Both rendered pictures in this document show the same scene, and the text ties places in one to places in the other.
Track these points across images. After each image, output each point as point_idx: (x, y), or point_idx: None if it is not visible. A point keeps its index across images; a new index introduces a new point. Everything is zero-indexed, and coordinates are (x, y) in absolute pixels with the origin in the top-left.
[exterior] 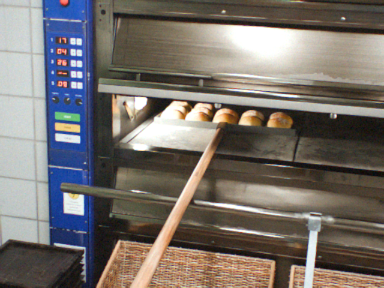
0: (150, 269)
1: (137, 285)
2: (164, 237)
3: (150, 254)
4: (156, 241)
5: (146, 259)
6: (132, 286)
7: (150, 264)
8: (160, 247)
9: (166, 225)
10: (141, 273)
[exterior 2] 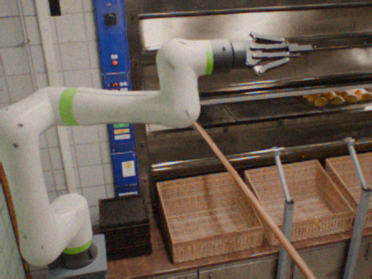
0: (254, 196)
1: (259, 204)
2: (241, 179)
3: (246, 189)
4: (240, 182)
5: (247, 192)
6: (257, 205)
7: (252, 193)
8: (245, 184)
9: (234, 173)
10: (254, 198)
